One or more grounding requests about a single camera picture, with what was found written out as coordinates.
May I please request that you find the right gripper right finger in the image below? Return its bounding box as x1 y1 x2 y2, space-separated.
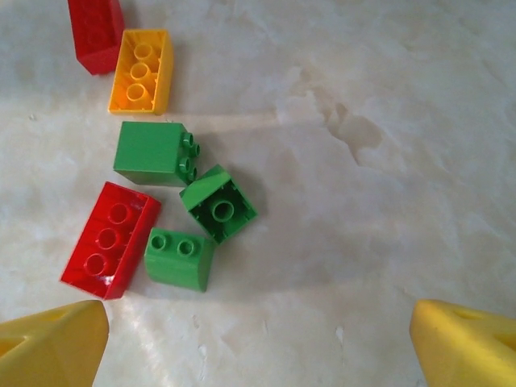
410 298 516 387

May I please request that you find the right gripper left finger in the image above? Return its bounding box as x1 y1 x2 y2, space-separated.
0 300 110 387

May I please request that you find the red long lego brick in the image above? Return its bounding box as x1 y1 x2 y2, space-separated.
60 181 162 302
66 0 125 77

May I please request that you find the green sloped lego brick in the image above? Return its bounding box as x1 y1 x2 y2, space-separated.
179 164 259 245
144 227 217 293

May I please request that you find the green square lego brick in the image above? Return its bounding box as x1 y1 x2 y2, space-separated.
112 120 202 189

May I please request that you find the yellow long lego brick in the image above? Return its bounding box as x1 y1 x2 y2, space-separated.
107 28 175 116

